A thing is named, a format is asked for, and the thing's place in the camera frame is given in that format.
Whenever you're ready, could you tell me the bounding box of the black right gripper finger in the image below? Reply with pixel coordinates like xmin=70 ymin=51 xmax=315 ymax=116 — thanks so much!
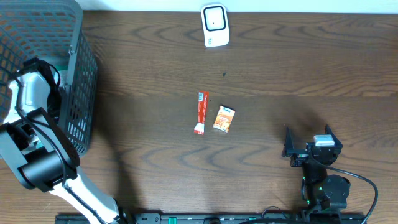
xmin=325 ymin=125 xmax=341 ymax=145
xmin=284 ymin=127 xmax=294 ymax=151

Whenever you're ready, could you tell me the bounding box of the orange snack packet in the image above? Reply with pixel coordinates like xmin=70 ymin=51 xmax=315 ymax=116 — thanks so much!
xmin=213 ymin=106 xmax=236 ymax=133

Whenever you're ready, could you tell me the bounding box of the red stick sachet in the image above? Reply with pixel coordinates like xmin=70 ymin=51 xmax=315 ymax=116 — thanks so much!
xmin=194 ymin=91 xmax=209 ymax=135

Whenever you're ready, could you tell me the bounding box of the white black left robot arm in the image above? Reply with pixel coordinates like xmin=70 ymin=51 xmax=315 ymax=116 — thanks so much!
xmin=1 ymin=57 xmax=135 ymax=223

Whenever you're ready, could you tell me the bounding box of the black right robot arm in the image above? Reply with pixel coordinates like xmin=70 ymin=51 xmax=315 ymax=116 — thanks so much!
xmin=282 ymin=126 xmax=351 ymax=213

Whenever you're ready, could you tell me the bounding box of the white barcode scanner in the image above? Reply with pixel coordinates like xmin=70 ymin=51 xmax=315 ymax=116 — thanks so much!
xmin=201 ymin=3 xmax=230 ymax=48

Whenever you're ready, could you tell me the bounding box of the grey plastic mesh basket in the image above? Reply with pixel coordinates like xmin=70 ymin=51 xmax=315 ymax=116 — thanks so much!
xmin=1 ymin=1 xmax=98 ymax=156

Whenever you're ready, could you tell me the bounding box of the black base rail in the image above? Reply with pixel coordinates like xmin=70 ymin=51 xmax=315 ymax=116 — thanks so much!
xmin=55 ymin=212 xmax=366 ymax=224

